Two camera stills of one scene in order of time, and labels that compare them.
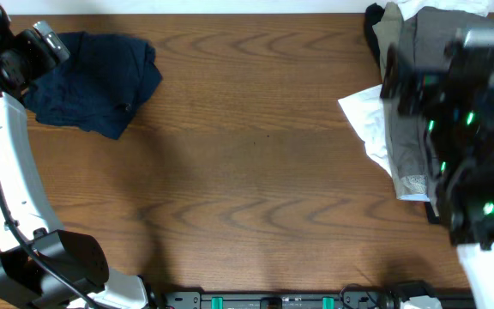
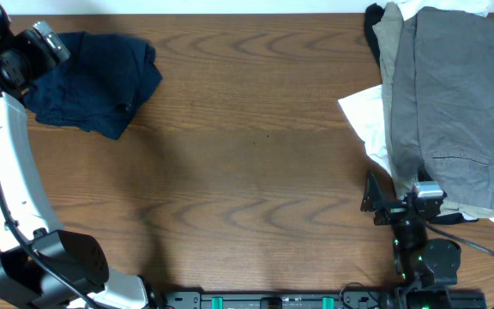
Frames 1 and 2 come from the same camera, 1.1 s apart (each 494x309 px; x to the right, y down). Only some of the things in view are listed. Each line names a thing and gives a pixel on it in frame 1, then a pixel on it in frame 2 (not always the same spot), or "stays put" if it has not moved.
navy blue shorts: x=95 y=87 stays put
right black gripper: x=420 y=93 → x=373 y=199
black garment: x=374 y=14 stays put
